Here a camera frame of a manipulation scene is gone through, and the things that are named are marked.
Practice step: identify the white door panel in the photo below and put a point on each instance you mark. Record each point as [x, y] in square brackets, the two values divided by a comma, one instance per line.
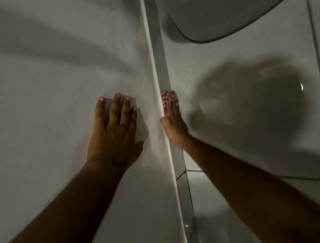
[62, 75]

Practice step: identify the person's left forearm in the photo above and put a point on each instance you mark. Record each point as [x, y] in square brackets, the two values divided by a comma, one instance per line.
[80, 200]

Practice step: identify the person's left little finger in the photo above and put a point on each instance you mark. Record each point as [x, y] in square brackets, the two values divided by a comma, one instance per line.
[100, 110]

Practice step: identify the person's right thumb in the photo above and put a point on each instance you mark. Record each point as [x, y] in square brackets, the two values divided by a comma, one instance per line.
[166, 122]

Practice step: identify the person's right forearm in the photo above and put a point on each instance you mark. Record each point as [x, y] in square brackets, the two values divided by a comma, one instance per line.
[250, 190]

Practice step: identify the person's right hand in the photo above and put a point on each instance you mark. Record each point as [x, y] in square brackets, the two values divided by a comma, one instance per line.
[175, 127]

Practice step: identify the person's left hand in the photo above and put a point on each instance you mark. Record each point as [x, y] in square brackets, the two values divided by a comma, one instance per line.
[113, 140]

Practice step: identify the person's left middle finger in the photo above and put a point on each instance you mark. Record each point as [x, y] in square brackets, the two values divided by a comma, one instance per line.
[125, 110]

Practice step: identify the person's left thumb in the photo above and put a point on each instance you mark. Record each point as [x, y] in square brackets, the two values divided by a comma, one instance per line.
[138, 150]

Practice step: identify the red white checkered cloth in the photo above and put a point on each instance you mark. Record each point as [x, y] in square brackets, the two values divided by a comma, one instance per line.
[168, 98]

